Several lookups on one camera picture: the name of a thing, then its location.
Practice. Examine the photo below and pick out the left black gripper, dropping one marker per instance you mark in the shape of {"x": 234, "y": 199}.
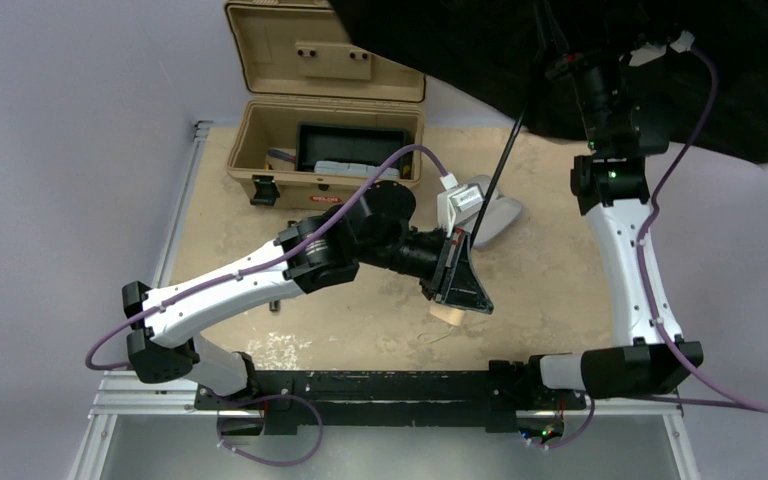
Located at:
{"x": 445, "y": 266}

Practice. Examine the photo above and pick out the lilac zippered umbrella case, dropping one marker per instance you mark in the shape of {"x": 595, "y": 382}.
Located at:
{"x": 501, "y": 212}

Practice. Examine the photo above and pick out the beige umbrella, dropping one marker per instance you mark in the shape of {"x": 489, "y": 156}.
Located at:
{"x": 714, "y": 96}

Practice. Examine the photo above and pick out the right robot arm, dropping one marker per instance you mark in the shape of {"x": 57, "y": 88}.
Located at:
{"x": 649, "y": 354}

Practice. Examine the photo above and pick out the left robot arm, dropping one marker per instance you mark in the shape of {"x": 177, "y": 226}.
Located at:
{"x": 372, "y": 227}

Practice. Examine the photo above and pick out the black base bar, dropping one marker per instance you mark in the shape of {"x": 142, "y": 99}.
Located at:
{"x": 489, "y": 399}

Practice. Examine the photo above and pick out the black tray in toolbox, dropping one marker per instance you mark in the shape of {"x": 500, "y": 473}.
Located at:
{"x": 368, "y": 146}

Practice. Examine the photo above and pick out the grey box in toolbox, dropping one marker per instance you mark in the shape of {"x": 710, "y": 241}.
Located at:
{"x": 330, "y": 167}

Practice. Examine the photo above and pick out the tan plastic toolbox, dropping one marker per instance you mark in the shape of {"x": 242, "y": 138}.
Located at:
{"x": 300, "y": 66}

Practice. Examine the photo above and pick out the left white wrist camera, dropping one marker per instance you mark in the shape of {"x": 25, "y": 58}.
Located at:
{"x": 457, "y": 202}

